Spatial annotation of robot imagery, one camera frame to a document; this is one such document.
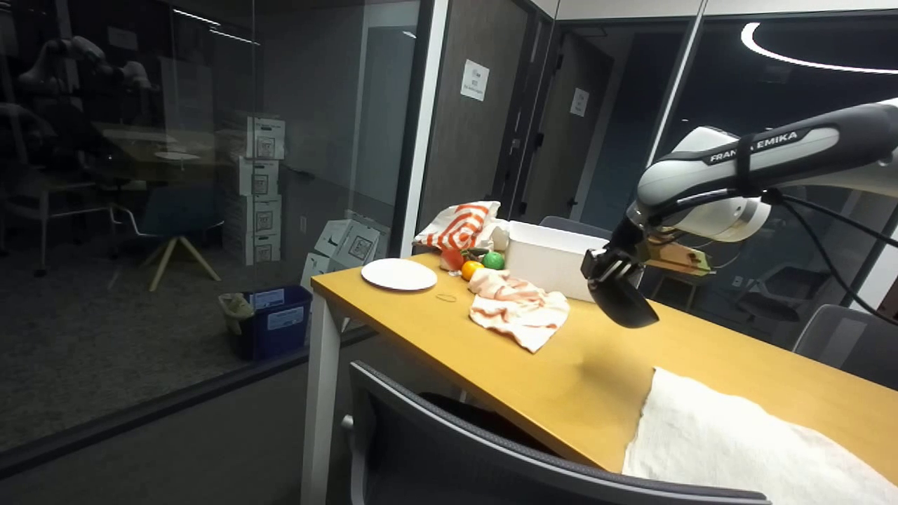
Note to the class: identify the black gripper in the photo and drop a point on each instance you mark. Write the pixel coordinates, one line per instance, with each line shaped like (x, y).
(624, 247)

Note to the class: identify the black bowl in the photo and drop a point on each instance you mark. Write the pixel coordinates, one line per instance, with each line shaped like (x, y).
(609, 285)

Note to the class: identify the white terry towel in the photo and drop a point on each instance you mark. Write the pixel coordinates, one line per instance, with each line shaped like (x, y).
(690, 432)

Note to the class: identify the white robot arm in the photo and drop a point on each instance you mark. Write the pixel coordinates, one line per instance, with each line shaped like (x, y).
(713, 183)

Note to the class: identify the white plastic bin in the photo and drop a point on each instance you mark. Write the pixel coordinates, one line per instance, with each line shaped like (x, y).
(544, 256)

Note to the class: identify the peach patterned cloth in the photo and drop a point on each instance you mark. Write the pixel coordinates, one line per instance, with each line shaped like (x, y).
(518, 306)

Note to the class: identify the green fruit toy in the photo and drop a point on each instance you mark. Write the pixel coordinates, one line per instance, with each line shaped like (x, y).
(491, 258)

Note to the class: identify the orange fruit toy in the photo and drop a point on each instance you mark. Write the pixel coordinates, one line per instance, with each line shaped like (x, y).
(469, 271)

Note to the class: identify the orange white striped bag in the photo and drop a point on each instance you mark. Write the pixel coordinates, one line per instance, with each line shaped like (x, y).
(465, 225)

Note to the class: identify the white plate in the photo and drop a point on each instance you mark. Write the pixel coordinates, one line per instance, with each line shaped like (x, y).
(399, 277)

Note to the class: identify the grey office chair left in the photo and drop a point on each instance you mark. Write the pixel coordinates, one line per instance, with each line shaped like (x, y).
(407, 449)

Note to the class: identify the blue bin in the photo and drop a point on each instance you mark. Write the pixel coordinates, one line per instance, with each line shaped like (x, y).
(267, 323)

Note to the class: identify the stacked white boxes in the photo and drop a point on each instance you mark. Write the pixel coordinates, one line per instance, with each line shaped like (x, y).
(260, 190)

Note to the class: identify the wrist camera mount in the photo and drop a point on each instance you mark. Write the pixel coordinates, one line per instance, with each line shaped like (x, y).
(675, 256)

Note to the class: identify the paper sign on wall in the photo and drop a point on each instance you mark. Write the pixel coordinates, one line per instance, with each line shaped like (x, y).
(474, 79)

